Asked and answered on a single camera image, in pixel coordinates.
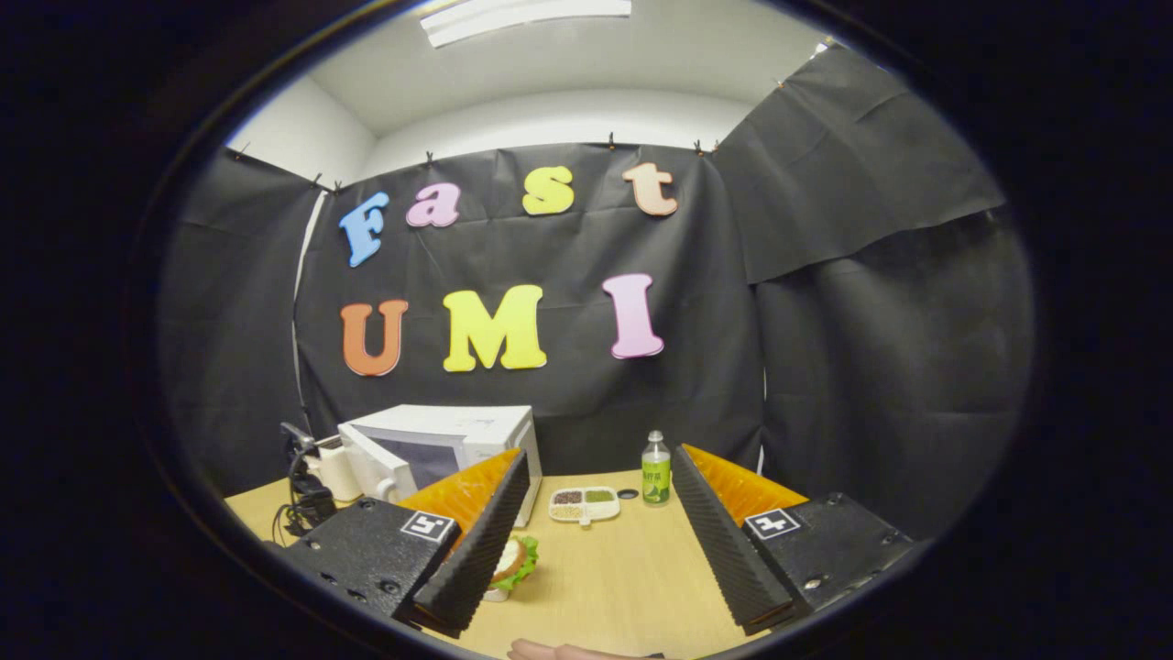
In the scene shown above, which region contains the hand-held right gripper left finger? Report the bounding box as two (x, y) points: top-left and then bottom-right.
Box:
(275, 447), (532, 640)

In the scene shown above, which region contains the white microwave oven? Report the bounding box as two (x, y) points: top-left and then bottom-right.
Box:
(337, 404), (543, 530)

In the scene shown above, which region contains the white sectioned grain plate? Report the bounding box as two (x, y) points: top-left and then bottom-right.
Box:
(548, 486), (621, 526)

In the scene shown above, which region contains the green label drink bottle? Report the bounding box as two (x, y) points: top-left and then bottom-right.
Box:
(641, 430), (673, 507)

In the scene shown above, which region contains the lettuce sandwich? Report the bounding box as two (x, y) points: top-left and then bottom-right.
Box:
(490, 534), (540, 592)

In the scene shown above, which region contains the long ceiling light panel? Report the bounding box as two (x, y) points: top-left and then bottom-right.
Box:
(420, 0), (633, 49)

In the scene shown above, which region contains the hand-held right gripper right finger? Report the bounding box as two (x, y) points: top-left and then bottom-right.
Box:
(672, 444), (917, 635)

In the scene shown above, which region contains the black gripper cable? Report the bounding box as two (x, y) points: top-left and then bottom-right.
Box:
(272, 445), (317, 544)

